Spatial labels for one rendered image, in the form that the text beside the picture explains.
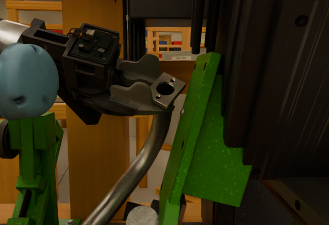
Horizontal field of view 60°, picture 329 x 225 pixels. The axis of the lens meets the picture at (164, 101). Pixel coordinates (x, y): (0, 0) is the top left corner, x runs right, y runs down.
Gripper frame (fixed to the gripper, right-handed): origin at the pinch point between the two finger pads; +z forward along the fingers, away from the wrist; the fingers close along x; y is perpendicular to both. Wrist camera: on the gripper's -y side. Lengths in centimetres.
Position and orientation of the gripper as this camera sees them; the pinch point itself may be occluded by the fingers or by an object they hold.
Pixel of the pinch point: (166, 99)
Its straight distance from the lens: 42.5
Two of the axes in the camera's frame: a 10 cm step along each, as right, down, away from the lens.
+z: 9.7, 2.5, 0.3
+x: 1.8, -7.6, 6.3
